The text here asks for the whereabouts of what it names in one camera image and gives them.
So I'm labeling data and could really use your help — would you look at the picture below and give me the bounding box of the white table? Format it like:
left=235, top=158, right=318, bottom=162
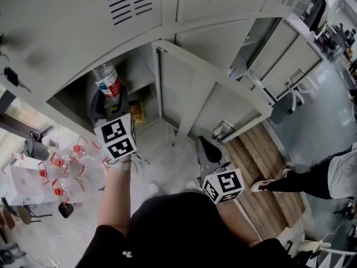
left=5, top=160, right=45, bottom=206

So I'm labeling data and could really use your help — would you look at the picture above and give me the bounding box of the person's left white shoe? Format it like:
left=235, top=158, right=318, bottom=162
left=147, top=180, right=161, bottom=197

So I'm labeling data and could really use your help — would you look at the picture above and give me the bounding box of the brown chair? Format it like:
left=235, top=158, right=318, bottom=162
left=0, top=197, right=54, bottom=226

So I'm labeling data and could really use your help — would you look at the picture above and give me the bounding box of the yellow snack packet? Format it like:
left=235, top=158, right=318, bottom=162
left=128, top=100, right=146, bottom=125

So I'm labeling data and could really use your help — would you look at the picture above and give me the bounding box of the person's right forearm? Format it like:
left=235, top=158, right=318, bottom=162
left=217, top=198, right=263, bottom=248

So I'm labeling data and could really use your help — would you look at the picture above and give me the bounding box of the black framed window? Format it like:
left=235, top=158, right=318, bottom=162
left=0, top=89, right=54, bottom=170

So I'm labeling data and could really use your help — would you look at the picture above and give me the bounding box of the group of clear water jugs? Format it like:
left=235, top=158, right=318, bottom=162
left=37, top=135, right=112, bottom=206

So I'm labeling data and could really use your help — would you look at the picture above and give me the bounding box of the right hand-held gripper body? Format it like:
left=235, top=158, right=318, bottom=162
left=197, top=161, right=246, bottom=205

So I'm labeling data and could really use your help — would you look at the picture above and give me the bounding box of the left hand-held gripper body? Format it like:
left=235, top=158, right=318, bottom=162
left=89, top=106, right=138, bottom=161

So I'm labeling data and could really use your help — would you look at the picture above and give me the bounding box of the clear water bottle red cap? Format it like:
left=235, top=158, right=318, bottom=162
left=91, top=61, right=123, bottom=99

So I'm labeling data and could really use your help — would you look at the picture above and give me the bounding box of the white office chair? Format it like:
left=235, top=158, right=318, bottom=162
left=287, top=75, right=319, bottom=114

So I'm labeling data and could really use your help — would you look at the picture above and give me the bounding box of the black plastic stool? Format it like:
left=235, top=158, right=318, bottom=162
left=57, top=202, right=75, bottom=219

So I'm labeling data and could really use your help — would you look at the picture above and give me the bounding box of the wooden slat pallet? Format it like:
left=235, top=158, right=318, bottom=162
left=223, top=123, right=306, bottom=240

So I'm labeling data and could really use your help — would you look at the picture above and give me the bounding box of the grey metal locker cabinet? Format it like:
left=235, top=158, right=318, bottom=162
left=0, top=0, right=326, bottom=143

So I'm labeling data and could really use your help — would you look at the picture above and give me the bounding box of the white floor cable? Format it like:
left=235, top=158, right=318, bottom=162
left=52, top=226, right=97, bottom=245

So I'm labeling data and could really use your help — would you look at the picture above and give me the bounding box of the person's left forearm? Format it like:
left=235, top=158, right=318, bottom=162
left=96, top=160, right=132, bottom=238

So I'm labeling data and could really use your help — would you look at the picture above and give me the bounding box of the person's black shirt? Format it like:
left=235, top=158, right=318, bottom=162
left=75, top=191, right=302, bottom=268

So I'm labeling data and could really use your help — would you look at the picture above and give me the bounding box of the black kettle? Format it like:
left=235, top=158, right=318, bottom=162
left=23, top=131, right=50, bottom=161

